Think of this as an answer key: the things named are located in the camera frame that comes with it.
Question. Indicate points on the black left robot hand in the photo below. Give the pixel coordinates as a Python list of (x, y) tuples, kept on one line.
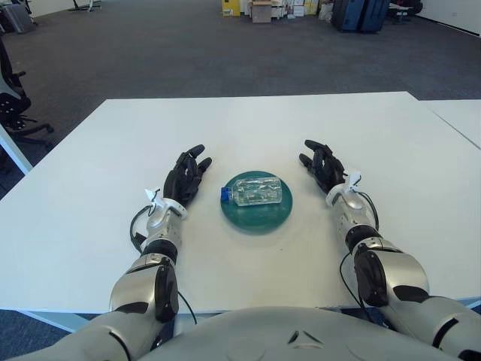
[(182, 180)]

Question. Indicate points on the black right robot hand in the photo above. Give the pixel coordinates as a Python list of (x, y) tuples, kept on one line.
[(328, 171)]

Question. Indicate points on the clear bottle with blue cap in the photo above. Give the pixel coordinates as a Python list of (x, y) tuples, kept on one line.
[(255, 192)]

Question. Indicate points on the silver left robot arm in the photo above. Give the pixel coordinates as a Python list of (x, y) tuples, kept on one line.
[(139, 293)]

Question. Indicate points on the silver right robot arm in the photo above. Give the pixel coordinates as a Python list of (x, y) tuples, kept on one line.
[(406, 270)]

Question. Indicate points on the green round plate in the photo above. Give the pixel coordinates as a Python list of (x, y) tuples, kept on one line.
[(255, 222)]

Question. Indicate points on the blue hard case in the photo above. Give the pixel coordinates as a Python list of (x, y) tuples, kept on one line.
[(352, 15)]

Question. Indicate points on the white plastic bag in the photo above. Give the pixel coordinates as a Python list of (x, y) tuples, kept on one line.
[(326, 13)]

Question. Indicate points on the stack of white boxes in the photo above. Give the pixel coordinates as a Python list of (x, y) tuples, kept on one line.
[(297, 7)]

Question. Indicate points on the white table leg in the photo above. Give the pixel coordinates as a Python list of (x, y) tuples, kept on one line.
[(15, 150)]

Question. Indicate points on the brown cardboard box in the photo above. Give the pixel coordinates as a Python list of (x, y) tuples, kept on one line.
[(261, 14)]

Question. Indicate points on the black swivel chair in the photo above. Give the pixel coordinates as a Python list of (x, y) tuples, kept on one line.
[(404, 11)]

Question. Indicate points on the grey robot torso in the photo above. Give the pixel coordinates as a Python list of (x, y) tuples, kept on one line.
[(263, 338)]

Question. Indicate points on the yellow box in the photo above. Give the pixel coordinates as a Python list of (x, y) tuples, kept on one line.
[(231, 7)]

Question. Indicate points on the black office chair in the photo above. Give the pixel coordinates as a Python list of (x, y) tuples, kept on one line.
[(11, 105)]

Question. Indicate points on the white desk base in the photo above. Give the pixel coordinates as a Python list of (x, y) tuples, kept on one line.
[(90, 4)]

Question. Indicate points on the grey cabinet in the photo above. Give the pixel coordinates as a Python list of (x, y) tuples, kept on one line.
[(19, 19)]

